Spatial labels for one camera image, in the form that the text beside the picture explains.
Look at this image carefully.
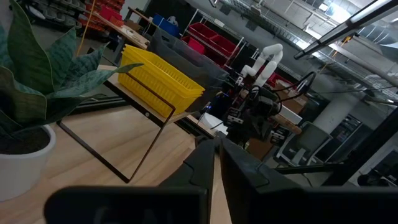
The white box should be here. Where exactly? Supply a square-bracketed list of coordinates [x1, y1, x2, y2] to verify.
[276, 105, 303, 125]

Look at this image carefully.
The blue storage bin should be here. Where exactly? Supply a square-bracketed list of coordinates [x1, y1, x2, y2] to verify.
[151, 13, 181, 38]

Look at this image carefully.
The snake plant in white pot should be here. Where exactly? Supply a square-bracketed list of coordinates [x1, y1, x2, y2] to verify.
[0, 0, 144, 202]

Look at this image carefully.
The wooden work table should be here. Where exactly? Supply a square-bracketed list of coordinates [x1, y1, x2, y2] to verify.
[82, 6, 152, 63]

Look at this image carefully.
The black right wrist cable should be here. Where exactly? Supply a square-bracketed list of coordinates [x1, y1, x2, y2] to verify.
[248, 70, 317, 105]

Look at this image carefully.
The storage rack with bins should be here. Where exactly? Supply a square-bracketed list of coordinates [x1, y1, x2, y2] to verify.
[18, 0, 125, 34]

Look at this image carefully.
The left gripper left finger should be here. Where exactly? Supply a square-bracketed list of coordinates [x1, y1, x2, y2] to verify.
[159, 139, 218, 191]

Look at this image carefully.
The grey office chair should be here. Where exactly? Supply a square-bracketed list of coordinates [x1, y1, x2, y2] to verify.
[275, 120, 334, 168]

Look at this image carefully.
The black cabinet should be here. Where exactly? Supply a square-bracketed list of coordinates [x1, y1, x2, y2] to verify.
[315, 114, 364, 164]

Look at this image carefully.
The red plastic crate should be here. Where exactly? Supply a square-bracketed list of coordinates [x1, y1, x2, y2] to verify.
[98, 4, 125, 27]

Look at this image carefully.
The yellow plastic basket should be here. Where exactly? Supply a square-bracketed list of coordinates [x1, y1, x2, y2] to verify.
[117, 46, 205, 119]
[123, 44, 206, 94]

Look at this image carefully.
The long ceiling light fixture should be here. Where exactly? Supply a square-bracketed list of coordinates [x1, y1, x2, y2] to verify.
[293, 0, 398, 60]

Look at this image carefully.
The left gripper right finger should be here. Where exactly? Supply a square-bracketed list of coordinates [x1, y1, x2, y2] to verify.
[220, 139, 302, 191]

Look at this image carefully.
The grey translucent plastic basket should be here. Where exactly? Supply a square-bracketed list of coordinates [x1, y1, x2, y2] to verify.
[146, 27, 231, 113]

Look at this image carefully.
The white round pillar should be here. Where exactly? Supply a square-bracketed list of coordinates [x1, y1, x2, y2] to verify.
[312, 92, 363, 135]

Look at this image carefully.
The brown cardboard box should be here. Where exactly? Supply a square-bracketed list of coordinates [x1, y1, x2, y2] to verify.
[272, 81, 309, 115]

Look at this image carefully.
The red storage bin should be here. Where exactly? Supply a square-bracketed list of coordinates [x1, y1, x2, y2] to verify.
[266, 72, 295, 90]
[187, 21, 219, 42]
[210, 33, 240, 58]
[181, 35, 206, 55]

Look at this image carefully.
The yellow cord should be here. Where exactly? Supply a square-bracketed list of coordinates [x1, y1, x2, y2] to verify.
[76, 0, 96, 57]

